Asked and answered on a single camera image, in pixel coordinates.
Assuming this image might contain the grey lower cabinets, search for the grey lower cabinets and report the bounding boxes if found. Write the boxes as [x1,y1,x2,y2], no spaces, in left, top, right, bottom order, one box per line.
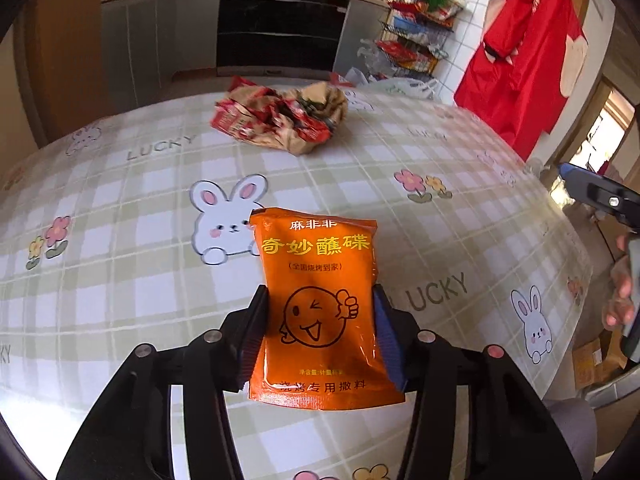
[100,0,222,107]

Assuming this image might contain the person's right hand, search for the person's right hand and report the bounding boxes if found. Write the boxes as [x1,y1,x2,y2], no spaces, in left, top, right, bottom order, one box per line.
[602,232,640,331]

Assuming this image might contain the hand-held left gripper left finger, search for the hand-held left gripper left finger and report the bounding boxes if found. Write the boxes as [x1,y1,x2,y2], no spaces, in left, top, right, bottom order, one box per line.
[55,284,272,480]

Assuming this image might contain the red apron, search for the red apron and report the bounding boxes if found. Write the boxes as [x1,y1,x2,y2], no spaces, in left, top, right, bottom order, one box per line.
[453,0,591,162]

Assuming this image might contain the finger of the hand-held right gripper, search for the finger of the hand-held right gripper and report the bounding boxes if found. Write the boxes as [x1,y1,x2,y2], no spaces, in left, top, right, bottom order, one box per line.
[559,162,640,233]

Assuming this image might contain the white plastic shopping bags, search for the white plastic shopping bags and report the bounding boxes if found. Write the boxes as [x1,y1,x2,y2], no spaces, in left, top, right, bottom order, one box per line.
[344,66,442,102]

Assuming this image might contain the cardboard box on floor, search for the cardboard box on floor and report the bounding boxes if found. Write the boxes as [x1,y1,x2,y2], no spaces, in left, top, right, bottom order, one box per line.
[571,336,627,392]

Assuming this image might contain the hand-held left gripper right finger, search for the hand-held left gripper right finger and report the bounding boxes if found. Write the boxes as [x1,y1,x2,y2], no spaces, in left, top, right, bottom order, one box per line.
[371,284,583,480]

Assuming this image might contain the black built-in stove oven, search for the black built-in stove oven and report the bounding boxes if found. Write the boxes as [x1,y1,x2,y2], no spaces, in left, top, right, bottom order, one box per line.
[216,0,352,79]

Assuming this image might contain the crumpled red snack wrapper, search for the crumpled red snack wrapper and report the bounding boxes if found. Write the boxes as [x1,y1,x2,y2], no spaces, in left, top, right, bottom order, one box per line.
[210,76,349,157]

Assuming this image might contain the orange seasoning packet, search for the orange seasoning packet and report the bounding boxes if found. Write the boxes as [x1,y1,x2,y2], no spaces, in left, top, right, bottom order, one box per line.
[248,206,407,412]

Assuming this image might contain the checked bunny tablecloth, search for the checked bunny tablecloth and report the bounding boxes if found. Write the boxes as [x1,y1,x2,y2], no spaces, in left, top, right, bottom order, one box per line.
[0,80,594,480]

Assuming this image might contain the black wire storage rack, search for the black wire storage rack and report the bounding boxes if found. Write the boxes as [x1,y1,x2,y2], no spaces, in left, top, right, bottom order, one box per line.
[369,0,467,84]

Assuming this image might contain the person's grey trouser leg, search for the person's grey trouser leg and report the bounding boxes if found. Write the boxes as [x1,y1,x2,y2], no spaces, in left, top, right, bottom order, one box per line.
[544,399,597,480]

